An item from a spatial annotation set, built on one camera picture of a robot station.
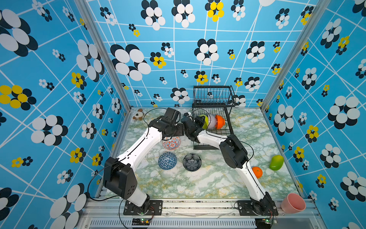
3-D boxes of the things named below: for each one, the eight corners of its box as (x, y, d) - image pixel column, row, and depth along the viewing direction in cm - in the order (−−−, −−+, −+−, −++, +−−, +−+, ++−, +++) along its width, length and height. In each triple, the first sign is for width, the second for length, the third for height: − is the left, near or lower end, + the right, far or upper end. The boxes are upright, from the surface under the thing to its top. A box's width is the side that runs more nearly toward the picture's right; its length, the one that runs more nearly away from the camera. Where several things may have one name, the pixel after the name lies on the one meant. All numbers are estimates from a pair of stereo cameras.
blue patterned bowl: (158, 170, 88) (157, 167, 85) (160, 154, 95) (159, 151, 92) (176, 170, 88) (176, 167, 85) (177, 154, 95) (176, 151, 91)
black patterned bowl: (182, 171, 87) (182, 169, 84) (183, 156, 94) (182, 153, 91) (201, 171, 87) (201, 169, 84) (200, 156, 94) (200, 153, 91)
